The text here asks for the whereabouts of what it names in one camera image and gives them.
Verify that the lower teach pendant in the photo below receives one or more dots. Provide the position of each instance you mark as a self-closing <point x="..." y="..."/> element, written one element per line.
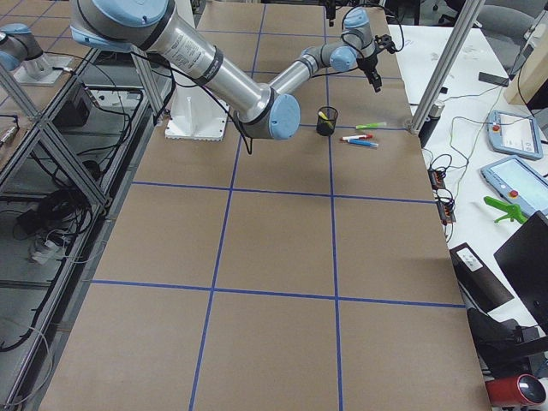
<point x="518" y="183"/>

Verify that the green plastic clamp tool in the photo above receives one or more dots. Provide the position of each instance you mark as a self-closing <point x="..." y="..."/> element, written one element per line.
<point x="512" y="212"/>

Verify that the teach pendant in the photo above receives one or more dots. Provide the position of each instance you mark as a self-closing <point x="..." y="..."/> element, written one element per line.
<point x="518" y="183"/>
<point x="514" y="134"/>

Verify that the green highlighter pen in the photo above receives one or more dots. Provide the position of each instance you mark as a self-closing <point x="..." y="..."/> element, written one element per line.
<point x="373" y="125"/>

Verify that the black cardboard box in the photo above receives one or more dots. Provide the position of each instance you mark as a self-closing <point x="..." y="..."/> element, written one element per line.
<point x="484" y="288"/>

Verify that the black mesh pen holder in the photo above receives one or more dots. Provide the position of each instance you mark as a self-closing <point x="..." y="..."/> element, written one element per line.
<point x="321" y="128"/>

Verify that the blue marker pen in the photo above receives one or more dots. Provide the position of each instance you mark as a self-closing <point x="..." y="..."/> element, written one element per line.
<point x="365" y="143"/>

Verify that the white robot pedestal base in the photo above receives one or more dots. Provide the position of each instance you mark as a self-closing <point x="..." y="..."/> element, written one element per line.
<point x="194" y="115"/>

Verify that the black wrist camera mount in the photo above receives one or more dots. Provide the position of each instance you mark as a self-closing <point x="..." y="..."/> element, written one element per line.
<point x="385" y="43"/>

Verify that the yellow highlighter pen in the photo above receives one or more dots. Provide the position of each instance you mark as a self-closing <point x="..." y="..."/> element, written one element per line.
<point x="325" y="119"/>

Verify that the orange black connector block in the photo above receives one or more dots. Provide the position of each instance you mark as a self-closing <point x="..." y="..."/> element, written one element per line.
<point x="436" y="178"/>

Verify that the black water bottle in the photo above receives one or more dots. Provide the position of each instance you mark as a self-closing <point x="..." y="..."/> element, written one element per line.
<point x="431" y="122"/>

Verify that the red cylindrical speaker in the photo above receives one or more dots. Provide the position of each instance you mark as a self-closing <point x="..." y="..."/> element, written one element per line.
<point x="518" y="390"/>

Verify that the black monitor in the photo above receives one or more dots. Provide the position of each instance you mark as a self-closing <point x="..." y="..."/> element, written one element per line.
<point x="523" y="261"/>

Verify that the upper teach pendant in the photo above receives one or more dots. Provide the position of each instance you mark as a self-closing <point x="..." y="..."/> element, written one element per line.
<point x="514" y="134"/>

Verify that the aluminium frame post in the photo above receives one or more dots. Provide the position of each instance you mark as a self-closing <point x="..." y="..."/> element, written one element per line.
<point x="459" y="33"/>

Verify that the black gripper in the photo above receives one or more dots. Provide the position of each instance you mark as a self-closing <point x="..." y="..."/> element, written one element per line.
<point x="368" y="64"/>

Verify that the red marker pen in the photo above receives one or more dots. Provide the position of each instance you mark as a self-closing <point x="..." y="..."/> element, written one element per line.
<point x="357" y="137"/>

